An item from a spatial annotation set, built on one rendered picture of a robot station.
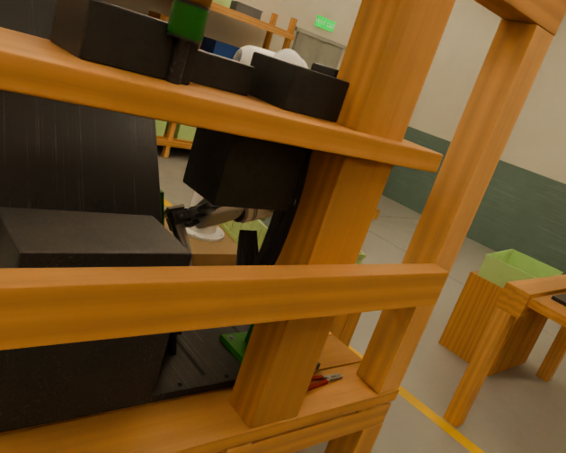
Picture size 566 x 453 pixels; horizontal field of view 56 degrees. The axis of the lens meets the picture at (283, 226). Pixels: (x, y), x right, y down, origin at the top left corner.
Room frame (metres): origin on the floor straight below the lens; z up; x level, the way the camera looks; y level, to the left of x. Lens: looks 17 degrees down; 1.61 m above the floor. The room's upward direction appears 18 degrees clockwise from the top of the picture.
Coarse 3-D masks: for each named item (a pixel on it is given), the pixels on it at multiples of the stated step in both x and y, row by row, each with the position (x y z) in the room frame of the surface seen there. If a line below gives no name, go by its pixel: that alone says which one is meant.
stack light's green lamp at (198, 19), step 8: (176, 0) 0.73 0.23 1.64; (176, 8) 0.73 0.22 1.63; (184, 8) 0.72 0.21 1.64; (192, 8) 0.72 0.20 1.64; (200, 8) 0.73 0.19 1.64; (176, 16) 0.72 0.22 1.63; (184, 16) 0.72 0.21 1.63; (192, 16) 0.73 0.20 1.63; (200, 16) 0.73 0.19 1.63; (168, 24) 0.73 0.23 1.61; (176, 24) 0.72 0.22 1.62; (184, 24) 0.72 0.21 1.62; (192, 24) 0.73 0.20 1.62; (200, 24) 0.73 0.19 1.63; (168, 32) 0.73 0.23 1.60; (176, 32) 0.72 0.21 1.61; (184, 32) 0.72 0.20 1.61; (192, 32) 0.73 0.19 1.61; (200, 32) 0.74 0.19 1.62; (192, 40) 0.73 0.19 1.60; (200, 40) 0.74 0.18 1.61
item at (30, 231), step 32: (0, 224) 0.79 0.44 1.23; (32, 224) 0.81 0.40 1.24; (64, 224) 0.85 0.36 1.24; (96, 224) 0.90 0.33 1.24; (128, 224) 0.95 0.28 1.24; (160, 224) 1.00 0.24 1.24; (0, 256) 0.77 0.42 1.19; (32, 256) 0.72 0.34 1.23; (64, 256) 0.75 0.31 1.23; (96, 256) 0.78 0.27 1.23; (128, 256) 0.82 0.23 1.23; (160, 256) 0.86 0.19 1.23; (0, 352) 0.71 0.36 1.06; (32, 352) 0.73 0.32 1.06; (64, 352) 0.77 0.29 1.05; (96, 352) 0.81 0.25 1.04; (128, 352) 0.85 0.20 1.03; (160, 352) 0.90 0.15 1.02; (0, 384) 0.71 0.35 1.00; (32, 384) 0.74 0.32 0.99; (64, 384) 0.78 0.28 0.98; (96, 384) 0.82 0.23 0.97; (128, 384) 0.87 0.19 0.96; (0, 416) 0.71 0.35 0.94; (32, 416) 0.75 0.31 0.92; (64, 416) 0.79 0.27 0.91
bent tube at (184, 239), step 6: (180, 204) 1.12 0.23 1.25; (168, 210) 1.11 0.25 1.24; (168, 216) 1.12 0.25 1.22; (174, 228) 1.10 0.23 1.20; (180, 228) 1.10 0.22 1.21; (174, 234) 1.10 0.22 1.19; (180, 234) 1.09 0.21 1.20; (186, 234) 1.10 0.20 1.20; (180, 240) 1.09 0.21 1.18; (186, 240) 1.09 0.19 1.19; (186, 246) 1.09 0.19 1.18
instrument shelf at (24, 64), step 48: (0, 48) 0.54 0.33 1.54; (48, 48) 0.67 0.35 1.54; (48, 96) 0.56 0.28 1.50; (96, 96) 0.59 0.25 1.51; (144, 96) 0.63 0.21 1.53; (192, 96) 0.68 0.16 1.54; (240, 96) 0.88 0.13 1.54; (288, 144) 0.80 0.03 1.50; (336, 144) 0.87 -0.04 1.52; (384, 144) 0.95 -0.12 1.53
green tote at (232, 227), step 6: (228, 222) 2.38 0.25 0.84; (234, 222) 2.33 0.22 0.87; (252, 222) 2.20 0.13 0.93; (258, 222) 2.16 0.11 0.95; (228, 228) 2.36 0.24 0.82; (234, 228) 2.32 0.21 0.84; (240, 228) 2.27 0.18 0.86; (246, 228) 2.23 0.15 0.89; (252, 228) 2.19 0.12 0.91; (258, 228) 2.16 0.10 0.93; (264, 228) 2.11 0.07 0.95; (228, 234) 2.35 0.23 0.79; (234, 234) 2.30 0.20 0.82; (258, 234) 2.14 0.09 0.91; (264, 234) 2.11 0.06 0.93; (234, 240) 2.29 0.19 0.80; (258, 240) 2.13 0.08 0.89; (258, 246) 2.12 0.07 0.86; (360, 252) 2.20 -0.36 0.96; (360, 258) 2.17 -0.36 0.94
